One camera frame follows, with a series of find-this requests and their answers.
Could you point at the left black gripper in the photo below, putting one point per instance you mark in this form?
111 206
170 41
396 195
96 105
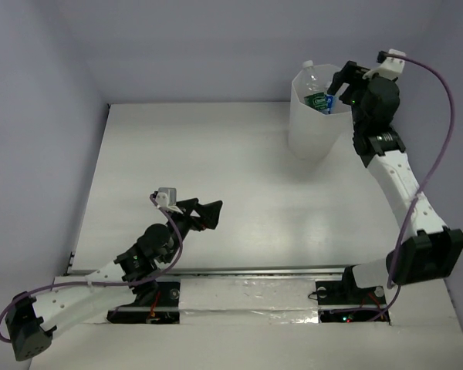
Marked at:
193 213

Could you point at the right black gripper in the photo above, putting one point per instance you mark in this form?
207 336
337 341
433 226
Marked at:
352 73

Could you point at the blue label water bottle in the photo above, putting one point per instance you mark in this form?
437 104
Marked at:
330 99

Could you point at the green label water bottle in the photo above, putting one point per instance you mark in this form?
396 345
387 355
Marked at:
313 92

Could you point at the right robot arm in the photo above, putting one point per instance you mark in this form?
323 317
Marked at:
427 248

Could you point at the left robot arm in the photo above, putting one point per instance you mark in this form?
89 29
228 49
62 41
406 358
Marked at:
34 319

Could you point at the white plastic bin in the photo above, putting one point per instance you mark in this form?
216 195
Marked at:
311 134

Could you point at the white foam front board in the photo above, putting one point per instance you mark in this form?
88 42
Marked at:
281 346

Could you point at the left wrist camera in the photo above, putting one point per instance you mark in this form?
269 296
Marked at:
165 198

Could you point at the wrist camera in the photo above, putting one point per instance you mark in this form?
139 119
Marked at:
165 198
391 65

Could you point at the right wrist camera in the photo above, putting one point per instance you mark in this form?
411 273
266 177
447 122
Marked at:
391 65

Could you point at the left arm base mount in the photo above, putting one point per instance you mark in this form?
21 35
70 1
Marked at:
161 308

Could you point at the aluminium table rail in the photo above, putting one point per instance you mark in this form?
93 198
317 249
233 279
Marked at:
220 259

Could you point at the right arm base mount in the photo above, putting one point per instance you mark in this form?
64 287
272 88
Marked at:
341 301

